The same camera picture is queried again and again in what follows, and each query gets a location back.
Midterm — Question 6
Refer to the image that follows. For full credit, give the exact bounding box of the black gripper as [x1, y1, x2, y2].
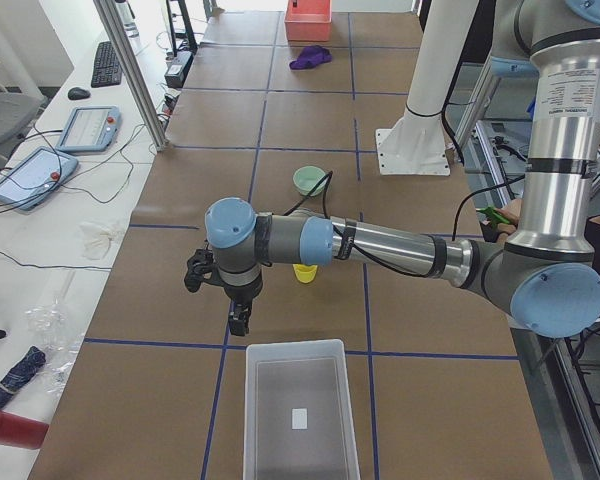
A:
[224, 278, 263, 336]

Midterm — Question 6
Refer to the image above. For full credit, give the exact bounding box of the yellow plastic cup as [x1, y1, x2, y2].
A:
[293, 264, 318, 284]

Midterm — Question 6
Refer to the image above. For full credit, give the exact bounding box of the mint green bowl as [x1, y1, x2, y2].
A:
[292, 165, 326, 196]

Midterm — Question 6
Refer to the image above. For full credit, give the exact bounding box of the purple cloth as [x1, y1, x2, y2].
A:
[289, 45, 333, 71]

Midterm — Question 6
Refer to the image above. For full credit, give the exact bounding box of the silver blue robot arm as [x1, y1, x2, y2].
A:
[185, 1, 600, 338]

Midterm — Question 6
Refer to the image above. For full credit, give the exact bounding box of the black small computer box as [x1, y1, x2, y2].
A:
[164, 51, 194, 89]

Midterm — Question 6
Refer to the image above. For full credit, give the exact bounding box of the white label in bin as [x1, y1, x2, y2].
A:
[291, 408, 308, 430]

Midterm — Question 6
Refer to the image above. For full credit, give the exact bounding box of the translucent white plastic bin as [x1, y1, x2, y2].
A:
[243, 339, 360, 479]

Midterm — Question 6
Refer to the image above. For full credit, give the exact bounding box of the crumpled white tissue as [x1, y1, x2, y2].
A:
[79, 221, 126, 260]

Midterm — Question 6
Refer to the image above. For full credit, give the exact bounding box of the clear plastic wrap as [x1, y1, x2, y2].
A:
[25, 299, 84, 398]

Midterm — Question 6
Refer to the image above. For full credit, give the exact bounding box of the folded blue umbrella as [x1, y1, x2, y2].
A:
[0, 346, 46, 410]

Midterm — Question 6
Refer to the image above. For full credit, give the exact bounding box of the upper teach pendant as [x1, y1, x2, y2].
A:
[56, 106, 121, 154]

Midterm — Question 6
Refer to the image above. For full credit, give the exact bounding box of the teach pendant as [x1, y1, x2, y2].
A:
[56, 106, 121, 154]
[0, 147, 78, 211]

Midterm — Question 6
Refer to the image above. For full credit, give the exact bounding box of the lower teach pendant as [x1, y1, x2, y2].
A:
[0, 147, 78, 211]

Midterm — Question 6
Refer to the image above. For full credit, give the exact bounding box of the red bottle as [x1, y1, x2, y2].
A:
[0, 410, 49, 449]

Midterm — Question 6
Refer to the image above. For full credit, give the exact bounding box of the green handheld object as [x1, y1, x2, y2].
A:
[477, 206, 512, 227]

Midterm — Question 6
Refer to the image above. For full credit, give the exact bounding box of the black computer mouse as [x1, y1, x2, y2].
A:
[67, 87, 91, 101]

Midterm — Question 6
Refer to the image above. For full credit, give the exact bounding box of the black keyboard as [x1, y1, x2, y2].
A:
[91, 41, 123, 88]

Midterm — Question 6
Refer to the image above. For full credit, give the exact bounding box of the pink plastic bin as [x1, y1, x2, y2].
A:
[284, 0, 332, 42]

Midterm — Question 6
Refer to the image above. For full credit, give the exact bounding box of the grey office chair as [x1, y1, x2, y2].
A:
[0, 92, 42, 144]

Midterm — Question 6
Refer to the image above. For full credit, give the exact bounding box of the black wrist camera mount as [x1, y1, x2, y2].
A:
[184, 248, 222, 293]

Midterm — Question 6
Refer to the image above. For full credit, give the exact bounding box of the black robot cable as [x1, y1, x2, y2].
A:
[283, 170, 334, 219]

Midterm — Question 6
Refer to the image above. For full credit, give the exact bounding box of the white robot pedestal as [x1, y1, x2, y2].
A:
[376, 0, 479, 176]

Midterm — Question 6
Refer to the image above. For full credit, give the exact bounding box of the aluminium frame post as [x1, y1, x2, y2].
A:
[93, 0, 168, 152]

